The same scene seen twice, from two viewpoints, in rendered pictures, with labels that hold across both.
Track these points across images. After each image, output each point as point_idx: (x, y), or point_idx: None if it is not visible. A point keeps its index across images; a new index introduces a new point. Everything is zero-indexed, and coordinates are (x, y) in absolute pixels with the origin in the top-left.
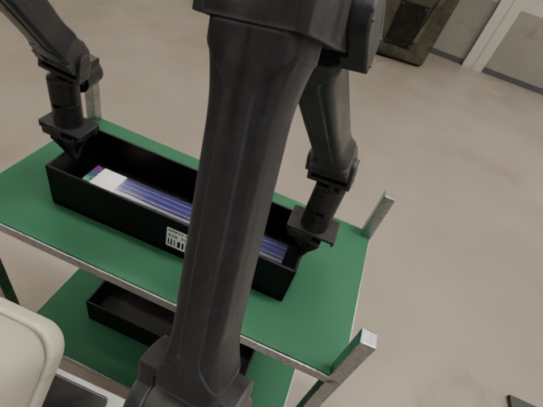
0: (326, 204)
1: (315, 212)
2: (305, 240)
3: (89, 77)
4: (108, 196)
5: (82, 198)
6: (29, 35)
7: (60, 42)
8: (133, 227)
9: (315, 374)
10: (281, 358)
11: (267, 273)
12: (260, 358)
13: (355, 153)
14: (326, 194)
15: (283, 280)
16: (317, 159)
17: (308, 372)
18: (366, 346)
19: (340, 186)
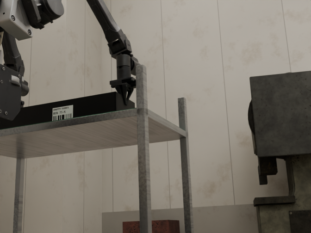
0: (121, 59)
1: (118, 67)
2: (119, 83)
3: (22, 84)
4: (25, 109)
5: (11, 121)
6: (5, 45)
7: (15, 52)
8: (35, 122)
9: (130, 112)
10: (111, 115)
11: (103, 102)
12: None
13: (122, 33)
14: (119, 55)
15: (111, 101)
16: (105, 33)
17: (126, 114)
18: (139, 66)
19: (124, 49)
